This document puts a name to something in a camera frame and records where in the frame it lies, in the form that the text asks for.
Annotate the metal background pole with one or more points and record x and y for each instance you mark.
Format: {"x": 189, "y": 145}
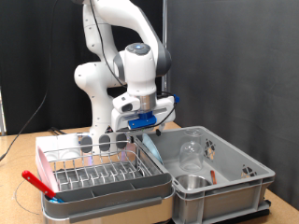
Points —
{"x": 164, "y": 18}

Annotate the clear wine glass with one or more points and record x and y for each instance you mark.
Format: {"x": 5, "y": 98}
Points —
{"x": 190, "y": 155}

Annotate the stainless steel pot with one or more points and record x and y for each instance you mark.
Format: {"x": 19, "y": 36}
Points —
{"x": 193, "y": 182}

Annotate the dark grey backdrop curtain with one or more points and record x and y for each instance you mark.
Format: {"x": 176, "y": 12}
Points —
{"x": 243, "y": 62}

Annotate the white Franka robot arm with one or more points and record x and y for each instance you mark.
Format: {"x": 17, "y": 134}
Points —
{"x": 137, "y": 71}

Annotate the white dish drying rack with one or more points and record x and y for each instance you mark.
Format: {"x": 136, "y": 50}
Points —
{"x": 109, "y": 199}

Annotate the grey rubber rack knob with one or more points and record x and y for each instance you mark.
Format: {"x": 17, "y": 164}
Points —
{"x": 104, "y": 142}
{"x": 121, "y": 140}
{"x": 86, "y": 144}

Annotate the metal frame strip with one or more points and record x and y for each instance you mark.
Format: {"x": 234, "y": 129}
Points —
{"x": 2, "y": 118}

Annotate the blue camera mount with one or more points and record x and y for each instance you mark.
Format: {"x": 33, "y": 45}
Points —
{"x": 141, "y": 123}

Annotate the white plastic tray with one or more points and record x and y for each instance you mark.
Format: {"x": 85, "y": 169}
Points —
{"x": 49, "y": 143}

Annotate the black backdrop curtain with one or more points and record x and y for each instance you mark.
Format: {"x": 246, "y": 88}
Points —
{"x": 25, "y": 46}

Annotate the light blue plate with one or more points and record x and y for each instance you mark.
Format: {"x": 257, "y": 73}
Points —
{"x": 152, "y": 149}

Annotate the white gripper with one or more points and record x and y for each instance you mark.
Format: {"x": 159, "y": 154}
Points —
{"x": 165, "y": 109}

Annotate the grey plastic crate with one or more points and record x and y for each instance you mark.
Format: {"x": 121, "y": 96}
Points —
{"x": 218, "y": 199}

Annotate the pink plate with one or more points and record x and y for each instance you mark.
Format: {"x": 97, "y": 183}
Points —
{"x": 46, "y": 171}

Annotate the blue utensil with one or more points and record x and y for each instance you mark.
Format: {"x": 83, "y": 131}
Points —
{"x": 56, "y": 199}

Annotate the brown wooden spoon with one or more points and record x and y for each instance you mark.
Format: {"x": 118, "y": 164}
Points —
{"x": 213, "y": 177}

